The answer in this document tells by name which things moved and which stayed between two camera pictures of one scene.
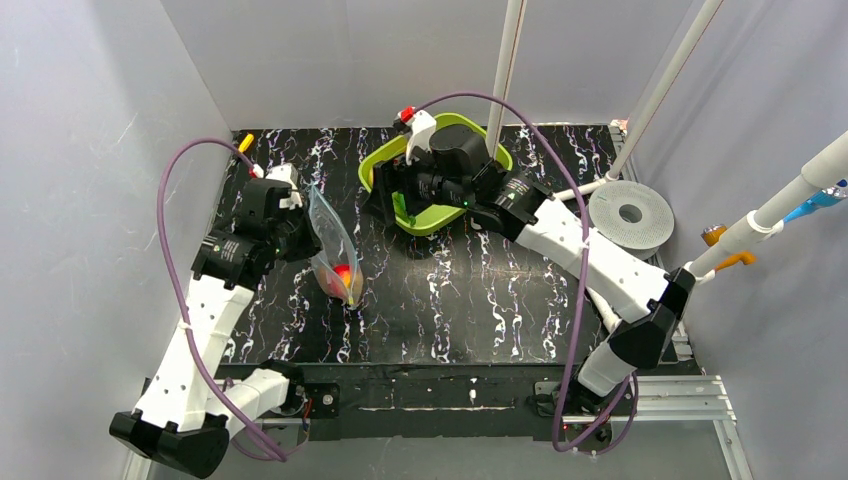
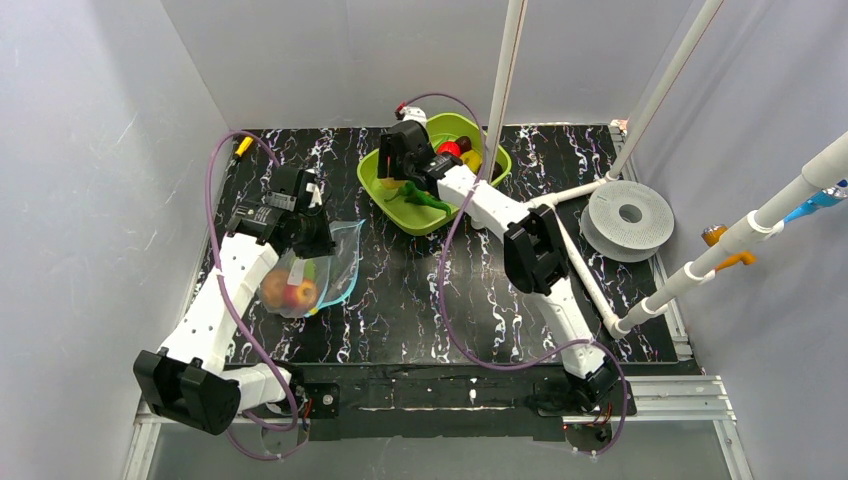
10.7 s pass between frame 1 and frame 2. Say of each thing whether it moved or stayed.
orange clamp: stayed
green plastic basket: stayed
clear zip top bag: moved
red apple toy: moved
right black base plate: stayed
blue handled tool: stayed
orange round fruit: moved
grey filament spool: stayed
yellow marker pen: stayed
